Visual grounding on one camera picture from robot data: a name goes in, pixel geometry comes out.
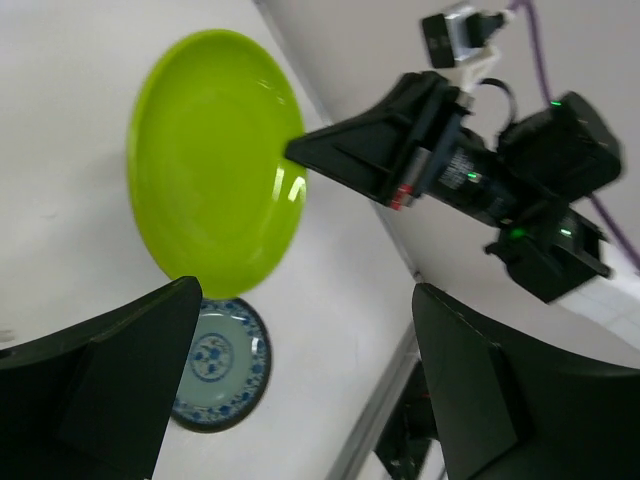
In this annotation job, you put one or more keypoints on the blue white patterned plate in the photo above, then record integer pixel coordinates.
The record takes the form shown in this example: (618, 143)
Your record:
(227, 370)

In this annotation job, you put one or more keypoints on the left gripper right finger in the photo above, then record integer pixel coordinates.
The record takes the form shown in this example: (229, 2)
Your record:
(509, 406)

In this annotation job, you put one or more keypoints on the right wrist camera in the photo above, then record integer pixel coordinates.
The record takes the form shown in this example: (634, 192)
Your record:
(459, 42)

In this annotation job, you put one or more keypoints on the green plate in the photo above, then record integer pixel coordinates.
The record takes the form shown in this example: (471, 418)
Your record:
(212, 193)

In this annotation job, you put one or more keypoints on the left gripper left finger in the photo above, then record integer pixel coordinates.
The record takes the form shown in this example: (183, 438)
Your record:
(93, 401)

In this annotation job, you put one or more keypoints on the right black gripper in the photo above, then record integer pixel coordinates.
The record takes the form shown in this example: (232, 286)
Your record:
(525, 188)

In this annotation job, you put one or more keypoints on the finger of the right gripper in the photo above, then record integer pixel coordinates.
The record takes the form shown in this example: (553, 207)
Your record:
(387, 152)

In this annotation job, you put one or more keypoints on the aluminium rail frame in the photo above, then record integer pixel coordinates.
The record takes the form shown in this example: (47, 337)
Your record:
(354, 456)

